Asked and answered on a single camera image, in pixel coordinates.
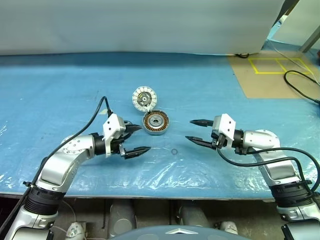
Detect blue-grey dome with silver emblem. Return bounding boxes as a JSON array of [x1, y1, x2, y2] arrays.
[[116, 224, 242, 240]]

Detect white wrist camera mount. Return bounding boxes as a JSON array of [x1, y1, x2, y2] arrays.
[[102, 113, 126, 158], [212, 113, 237, 148]]

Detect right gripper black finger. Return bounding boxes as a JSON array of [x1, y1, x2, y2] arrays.
[[189, 118, 215, 128], [184, 135, 215, 150]]

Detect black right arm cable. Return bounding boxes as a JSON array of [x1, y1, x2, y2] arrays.
[[216, 147, 320, 201]]

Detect thick black floor cable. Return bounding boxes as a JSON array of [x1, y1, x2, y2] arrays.
[[283, 70, 320, 105]]

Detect brown cardboard floor sheet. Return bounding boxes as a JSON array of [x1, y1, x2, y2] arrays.
[[226, 52, 320, 100]]

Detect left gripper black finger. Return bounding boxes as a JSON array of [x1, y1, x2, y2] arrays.
[[126, 124, 144, 135], [122, 146, 152, 160]]

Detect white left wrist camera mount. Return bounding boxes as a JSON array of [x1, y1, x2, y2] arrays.
[[102, 113, 126, 158]]

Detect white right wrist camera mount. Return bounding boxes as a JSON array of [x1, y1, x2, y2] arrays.
[[212, 113, 237, 148]]

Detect white motor stator disc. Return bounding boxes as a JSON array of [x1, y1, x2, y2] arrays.
[[131, 86, 159, 113]]

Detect white rounded plastic piece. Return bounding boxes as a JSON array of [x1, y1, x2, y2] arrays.
[[219, 221, 238, 236], [66, 221, 87, 240]]

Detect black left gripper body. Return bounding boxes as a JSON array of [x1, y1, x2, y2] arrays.
[[109, 121, 134, 160]]

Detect white backdrop board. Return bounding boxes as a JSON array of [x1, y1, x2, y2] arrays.
[[0, 0, 293, 56]]

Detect aluminium profile post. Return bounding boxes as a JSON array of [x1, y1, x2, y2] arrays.
[[301, 23, 320, 53]]

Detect blue plastic table sheet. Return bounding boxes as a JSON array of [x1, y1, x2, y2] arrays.
[[0, 51, 320, 201]]

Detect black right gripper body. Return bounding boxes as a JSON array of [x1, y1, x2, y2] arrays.
[[210, 129, 226, 151]]

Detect motor housing with copper windings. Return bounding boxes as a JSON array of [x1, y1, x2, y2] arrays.
[[141, 110, 170, 137]]

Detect grey rounded cylinder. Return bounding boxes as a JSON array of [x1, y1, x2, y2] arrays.
[[108, 199, 137, 238], [179, 202, 211, 228]]

